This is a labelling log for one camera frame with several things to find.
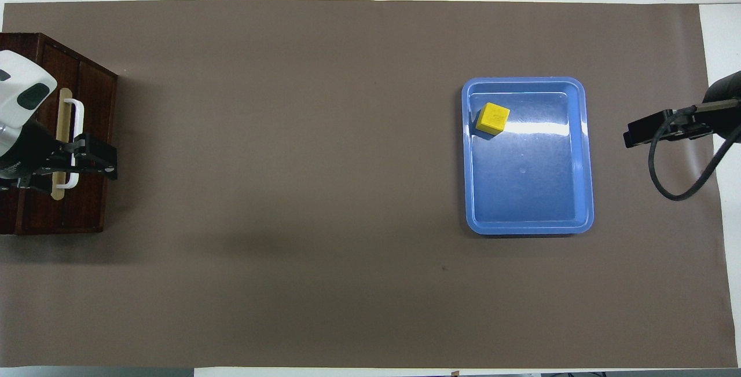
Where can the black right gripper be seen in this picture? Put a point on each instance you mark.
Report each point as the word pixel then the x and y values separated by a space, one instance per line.
pixel 728 88

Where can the dark wooden drawer cabinet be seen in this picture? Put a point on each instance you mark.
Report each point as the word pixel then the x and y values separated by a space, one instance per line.
pixel 23 215

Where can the blue plastic tray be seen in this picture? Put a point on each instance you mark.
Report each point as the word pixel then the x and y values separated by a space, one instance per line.
pixel 527 191

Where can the brown table mat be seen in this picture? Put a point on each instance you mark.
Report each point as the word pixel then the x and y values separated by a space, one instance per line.
pixel 289 191

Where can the yellow cube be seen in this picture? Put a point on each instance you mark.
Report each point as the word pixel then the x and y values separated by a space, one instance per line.
pixel 493 117

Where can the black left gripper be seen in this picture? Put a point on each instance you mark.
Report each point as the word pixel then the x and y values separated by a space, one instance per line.
pixel 32 154

